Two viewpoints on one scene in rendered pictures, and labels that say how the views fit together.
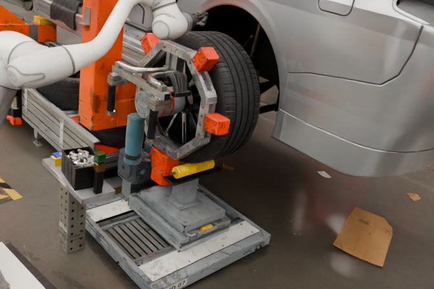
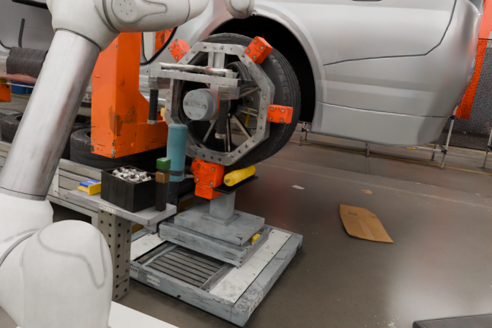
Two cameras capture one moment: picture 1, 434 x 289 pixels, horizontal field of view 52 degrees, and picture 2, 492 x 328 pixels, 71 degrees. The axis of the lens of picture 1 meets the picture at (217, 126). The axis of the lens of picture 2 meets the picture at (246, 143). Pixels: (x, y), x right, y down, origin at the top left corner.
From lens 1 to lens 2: 95 cm
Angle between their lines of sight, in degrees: 21
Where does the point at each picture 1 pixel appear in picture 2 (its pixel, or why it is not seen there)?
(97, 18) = not seen: hidden behind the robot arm
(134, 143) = (179, 156)
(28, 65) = not seen: outside the picture
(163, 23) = not seen: outside the picture
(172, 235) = (228, 251)
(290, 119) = (330, 108)
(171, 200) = (212, 219)
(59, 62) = not seen: outside the picture
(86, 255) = (136, 299)
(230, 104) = (287, 94)
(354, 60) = (394, 38)
